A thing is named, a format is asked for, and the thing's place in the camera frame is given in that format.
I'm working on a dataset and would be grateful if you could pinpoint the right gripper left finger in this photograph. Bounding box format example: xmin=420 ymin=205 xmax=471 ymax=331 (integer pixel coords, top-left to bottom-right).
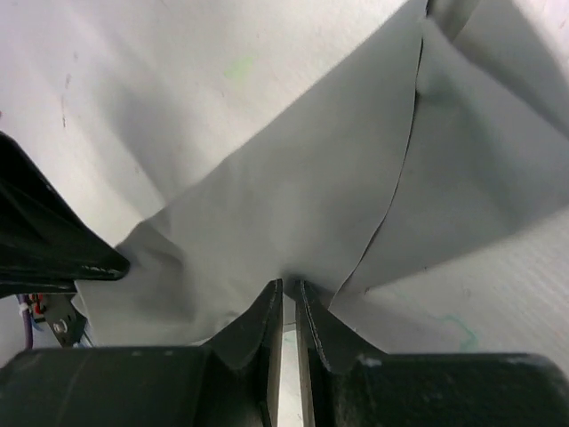
xmin=1 ymin=280 xmax=283 ymax=426

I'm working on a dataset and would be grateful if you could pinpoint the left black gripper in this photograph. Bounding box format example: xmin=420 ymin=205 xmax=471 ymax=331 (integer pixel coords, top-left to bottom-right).
xmin=1 ymin=133 xmax=130 ymax=347

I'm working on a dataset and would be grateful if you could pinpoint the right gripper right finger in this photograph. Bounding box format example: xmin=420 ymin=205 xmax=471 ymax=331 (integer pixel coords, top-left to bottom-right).
xmin=293 ymin=279 xmax=568 ymax=426

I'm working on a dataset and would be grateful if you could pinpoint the grey underwear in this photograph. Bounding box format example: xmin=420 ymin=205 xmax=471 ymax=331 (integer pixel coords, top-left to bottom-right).
xmin=78 ymin=1 xmax=568 ymax=346

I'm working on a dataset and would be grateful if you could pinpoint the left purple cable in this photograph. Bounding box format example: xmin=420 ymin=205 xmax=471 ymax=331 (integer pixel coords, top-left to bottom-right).
xmin=17 ymin=302 xmax=36 ymax=348

